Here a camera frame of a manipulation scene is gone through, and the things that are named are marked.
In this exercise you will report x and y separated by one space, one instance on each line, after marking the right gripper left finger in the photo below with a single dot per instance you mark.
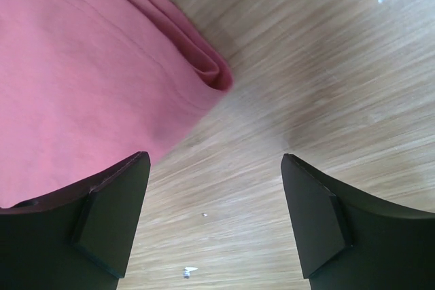
79 236

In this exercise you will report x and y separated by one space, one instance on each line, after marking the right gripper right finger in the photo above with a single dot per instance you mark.
349 239

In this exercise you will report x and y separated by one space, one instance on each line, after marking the pink t shirt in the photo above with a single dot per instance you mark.
87 83

